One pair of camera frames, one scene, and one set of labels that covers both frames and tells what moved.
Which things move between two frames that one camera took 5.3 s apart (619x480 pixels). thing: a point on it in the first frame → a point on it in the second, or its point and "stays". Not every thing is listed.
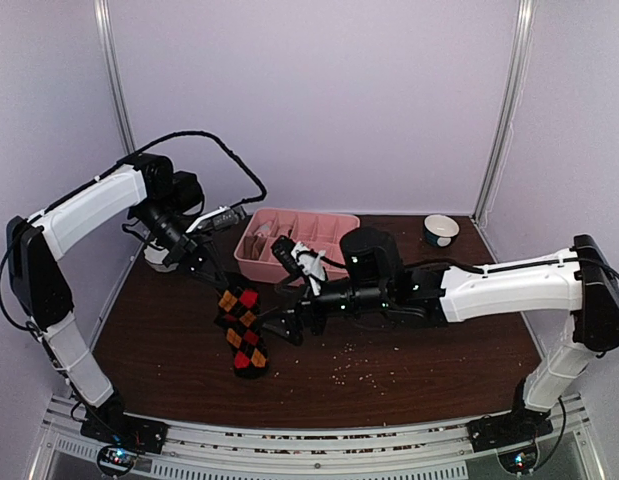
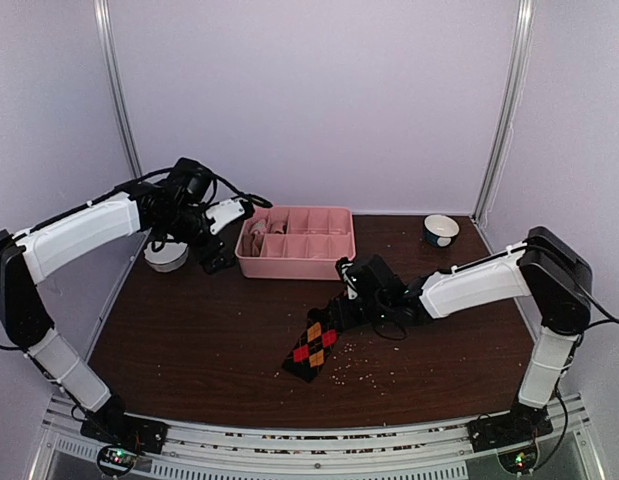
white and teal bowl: [440, 229] stays
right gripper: [306, 306] → [342, 316]
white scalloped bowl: [154, 256] stays
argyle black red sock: [241, 319] → [314, 346]
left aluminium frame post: [104, 16] stays
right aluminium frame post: [507, 110] stays
